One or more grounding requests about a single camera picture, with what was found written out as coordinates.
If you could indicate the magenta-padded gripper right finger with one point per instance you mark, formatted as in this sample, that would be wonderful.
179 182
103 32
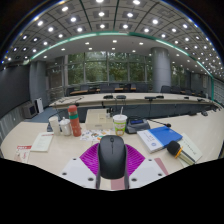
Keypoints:
148 170

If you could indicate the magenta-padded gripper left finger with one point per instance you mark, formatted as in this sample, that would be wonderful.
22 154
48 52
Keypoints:
75 170

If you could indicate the black computer mouse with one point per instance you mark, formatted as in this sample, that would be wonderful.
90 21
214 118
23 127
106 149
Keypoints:
112 158

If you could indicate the blue and white book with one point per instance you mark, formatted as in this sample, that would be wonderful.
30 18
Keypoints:
161 136

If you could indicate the colourful printed leaflet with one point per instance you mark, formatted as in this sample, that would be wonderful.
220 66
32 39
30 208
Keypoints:
91 135

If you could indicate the white paper document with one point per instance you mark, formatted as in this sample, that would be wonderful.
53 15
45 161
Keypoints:
42 141

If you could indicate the dark desk conference console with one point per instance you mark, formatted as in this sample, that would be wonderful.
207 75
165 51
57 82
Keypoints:
137 125

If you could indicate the red drink bottle, green band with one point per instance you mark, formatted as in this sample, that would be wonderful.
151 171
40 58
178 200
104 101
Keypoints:
75 123

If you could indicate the stack of white paper cups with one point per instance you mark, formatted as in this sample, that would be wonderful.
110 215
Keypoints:
54 126

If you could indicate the green-printed paper cup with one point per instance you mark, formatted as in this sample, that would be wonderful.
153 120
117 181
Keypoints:
120 126

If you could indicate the red and white fan-print booklet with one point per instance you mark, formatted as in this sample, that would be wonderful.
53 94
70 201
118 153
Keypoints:
23 153

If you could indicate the white cardboard box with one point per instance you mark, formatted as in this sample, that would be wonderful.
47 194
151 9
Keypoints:
99 120

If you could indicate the white standing floor appliance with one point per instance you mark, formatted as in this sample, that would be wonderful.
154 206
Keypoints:
40 105

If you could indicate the ceiling lights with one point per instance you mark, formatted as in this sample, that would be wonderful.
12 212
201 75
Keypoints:
101 14

